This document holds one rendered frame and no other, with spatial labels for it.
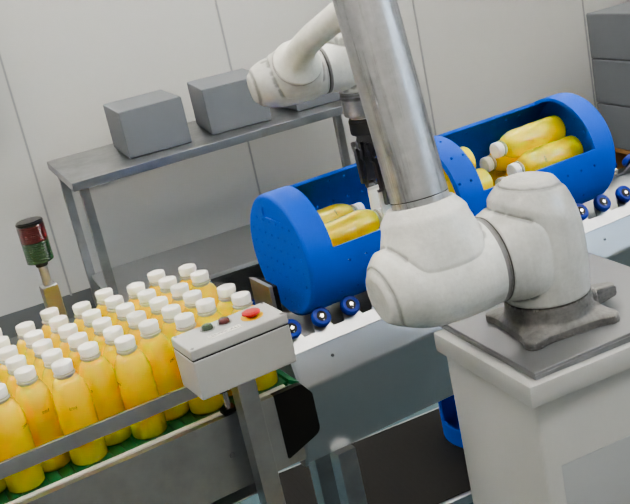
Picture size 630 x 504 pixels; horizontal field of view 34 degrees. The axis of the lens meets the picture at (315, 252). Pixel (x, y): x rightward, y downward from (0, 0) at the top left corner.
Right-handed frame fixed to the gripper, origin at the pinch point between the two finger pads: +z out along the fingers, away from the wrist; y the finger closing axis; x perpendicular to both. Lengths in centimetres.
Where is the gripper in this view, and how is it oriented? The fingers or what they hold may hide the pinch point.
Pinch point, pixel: (381, 202)
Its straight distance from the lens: 232.7
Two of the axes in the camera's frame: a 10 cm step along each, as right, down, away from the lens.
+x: -8.6, 3.2, -4.1
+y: -4.7, -1.8, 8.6
